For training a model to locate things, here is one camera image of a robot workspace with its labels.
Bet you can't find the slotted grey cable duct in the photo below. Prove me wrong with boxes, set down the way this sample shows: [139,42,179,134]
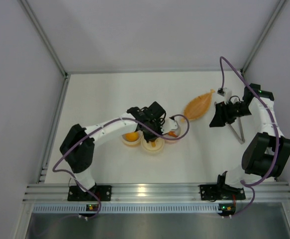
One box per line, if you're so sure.
[32,203,233,214]

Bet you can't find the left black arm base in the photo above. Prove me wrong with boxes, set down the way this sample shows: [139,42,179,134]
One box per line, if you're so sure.
[67,185,112,202]

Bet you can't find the left aluminium frame post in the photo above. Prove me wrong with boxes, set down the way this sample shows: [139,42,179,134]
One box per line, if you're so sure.
[18,0,68,79]

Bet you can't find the right aluminium frame post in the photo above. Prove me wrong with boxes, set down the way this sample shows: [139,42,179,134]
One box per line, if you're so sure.
[240,0,289,75]

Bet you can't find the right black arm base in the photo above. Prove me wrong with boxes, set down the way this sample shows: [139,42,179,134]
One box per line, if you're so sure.
[199,184,246,201]

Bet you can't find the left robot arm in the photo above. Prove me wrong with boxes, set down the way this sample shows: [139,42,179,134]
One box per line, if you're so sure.
[60,102,178,192]

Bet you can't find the aluminium front rail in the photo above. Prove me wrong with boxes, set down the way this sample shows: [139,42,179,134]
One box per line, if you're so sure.
[22,182,290,204]

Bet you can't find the aluminium frame post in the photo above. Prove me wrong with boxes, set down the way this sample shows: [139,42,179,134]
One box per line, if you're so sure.
[240,0,289,75]
[18,0,68,79]

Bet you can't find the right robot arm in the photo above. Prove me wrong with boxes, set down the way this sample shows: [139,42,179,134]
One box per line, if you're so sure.
[209,84,290,187]

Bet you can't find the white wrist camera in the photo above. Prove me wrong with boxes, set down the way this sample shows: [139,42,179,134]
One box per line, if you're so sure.
[217,88,232,102]
[161,118,179,134]

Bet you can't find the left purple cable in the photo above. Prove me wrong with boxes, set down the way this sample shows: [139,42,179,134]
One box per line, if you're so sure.
[52,114,191,220]

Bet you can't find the metal tongs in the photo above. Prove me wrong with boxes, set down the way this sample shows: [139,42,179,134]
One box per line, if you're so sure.
[226,117,245,144]

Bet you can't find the orange ball food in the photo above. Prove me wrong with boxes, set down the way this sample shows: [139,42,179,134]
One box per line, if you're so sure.
[125,132,139,142]

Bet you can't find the orange shrimp food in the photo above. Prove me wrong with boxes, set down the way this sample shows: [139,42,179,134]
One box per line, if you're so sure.
[168,131,178,138]

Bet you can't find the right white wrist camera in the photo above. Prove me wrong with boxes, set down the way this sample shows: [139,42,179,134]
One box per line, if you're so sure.
[217,88,232,102]

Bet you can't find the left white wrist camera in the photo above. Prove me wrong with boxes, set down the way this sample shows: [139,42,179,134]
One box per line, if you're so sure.
[161,118,179,134]

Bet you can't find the woven fish-shaped basket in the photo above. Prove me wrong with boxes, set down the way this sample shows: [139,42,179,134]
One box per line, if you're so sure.
[183,89,215,121]

